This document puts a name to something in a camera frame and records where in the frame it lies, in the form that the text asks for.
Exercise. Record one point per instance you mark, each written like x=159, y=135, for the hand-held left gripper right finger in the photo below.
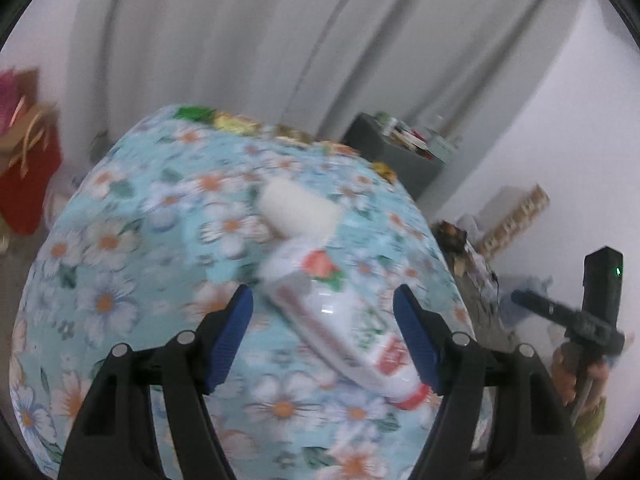
x=417, y=340

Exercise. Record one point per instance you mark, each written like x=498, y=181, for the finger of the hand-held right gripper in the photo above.
x=532, y=304

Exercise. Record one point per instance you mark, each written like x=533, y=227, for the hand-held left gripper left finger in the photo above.
x=231, y=340

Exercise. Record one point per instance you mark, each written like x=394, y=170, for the white strawberry print bottle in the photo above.
x=340, y=320

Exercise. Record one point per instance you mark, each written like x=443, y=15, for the person's right hand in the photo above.
x=565, y=370

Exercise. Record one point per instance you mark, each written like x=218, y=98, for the patterned paper roll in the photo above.
x=517, y=222

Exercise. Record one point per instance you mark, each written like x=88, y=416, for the brown box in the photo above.
x=450, y=237

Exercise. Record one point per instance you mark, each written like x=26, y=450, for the floral tablecloth table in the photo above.
x=125, y=260

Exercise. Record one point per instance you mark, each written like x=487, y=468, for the green paper box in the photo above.
x=443, y=149

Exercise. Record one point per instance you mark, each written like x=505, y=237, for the grey cabinet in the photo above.
x=390, y=160

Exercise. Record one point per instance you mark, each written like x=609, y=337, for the gold candy wrapper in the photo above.
x=237, y=122

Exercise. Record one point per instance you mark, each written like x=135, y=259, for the green candy wrapper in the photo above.
x=194, y=112

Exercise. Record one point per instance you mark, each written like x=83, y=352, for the red gift bag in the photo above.
x=27, y=180

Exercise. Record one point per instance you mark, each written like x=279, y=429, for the white curtain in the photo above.
x=250, y=35

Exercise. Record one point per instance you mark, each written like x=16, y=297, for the pink gift bag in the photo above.
x=15, y=97

